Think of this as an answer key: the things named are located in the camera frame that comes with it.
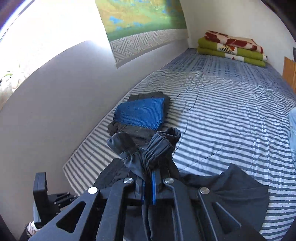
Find blue white striped bedsheet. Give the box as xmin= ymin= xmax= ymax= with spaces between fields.
xmin=62 ymin=47 xmax=296 ymax=241

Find dark grey pants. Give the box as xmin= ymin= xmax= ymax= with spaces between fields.
xmin=96 ymin=127 xmax=271 ymax=241

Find folded blue garment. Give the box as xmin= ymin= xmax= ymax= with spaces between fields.
xmin=113 ymin=97 xmax=166 ymax=131

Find green landscape wall hanging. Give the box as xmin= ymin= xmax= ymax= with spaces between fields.
xmin=95 ymin=0 xmax=189 ymax=69

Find folded green patterned blanket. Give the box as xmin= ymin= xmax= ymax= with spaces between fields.
xmin=196 ymin=30 xmax=269 ymax=67

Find folded blue and black clothes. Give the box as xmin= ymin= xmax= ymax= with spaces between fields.
xmin=107 ymin=92 xmax=171 ymax=149

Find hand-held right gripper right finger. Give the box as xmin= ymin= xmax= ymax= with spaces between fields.
xmin=151 ymin=162 xmax=269 ymax=241

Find wooden bed frame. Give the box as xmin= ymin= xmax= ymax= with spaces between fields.
xmin=282 ymin=57 xmax=296 ymax=91

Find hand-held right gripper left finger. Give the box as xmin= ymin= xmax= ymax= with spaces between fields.
xmin=28 ymin=175 xmax=146 ymax=241

